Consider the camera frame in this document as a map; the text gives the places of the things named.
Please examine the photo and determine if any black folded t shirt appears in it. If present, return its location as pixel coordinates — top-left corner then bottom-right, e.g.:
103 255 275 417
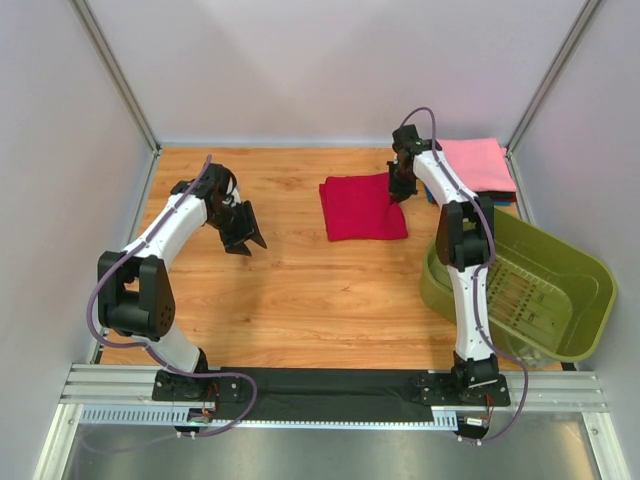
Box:
476 191 517 204

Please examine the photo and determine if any crimson red t shirt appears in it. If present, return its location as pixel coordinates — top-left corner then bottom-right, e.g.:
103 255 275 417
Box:
319 173 408 242

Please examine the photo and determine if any right aluminium frame post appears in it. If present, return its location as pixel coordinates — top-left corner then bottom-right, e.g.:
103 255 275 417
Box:
506 0 604 155

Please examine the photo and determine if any aluminium frame post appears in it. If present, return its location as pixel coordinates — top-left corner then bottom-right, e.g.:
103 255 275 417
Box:
506 0 604 155
69 0 161 154

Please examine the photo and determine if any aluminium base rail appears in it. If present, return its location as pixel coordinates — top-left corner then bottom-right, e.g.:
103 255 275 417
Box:
60 365 607 431

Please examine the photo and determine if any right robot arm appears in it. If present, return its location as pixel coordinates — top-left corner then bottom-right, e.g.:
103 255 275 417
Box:
387 125 499 400

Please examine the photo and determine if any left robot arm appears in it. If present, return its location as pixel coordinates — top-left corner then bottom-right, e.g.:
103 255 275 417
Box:
88 161 266 402

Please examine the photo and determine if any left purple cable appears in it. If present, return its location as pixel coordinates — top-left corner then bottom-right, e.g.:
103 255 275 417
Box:
79 153 260 451

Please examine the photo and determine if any olive green plastic basket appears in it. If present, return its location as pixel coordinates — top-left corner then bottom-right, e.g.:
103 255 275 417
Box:
419 209 617 368

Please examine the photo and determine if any left aluminium frame post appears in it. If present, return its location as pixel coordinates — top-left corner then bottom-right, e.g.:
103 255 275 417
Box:
69 0 161 154

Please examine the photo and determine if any pink folded t shirt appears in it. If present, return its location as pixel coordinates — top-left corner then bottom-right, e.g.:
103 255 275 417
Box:
438 138 516 194

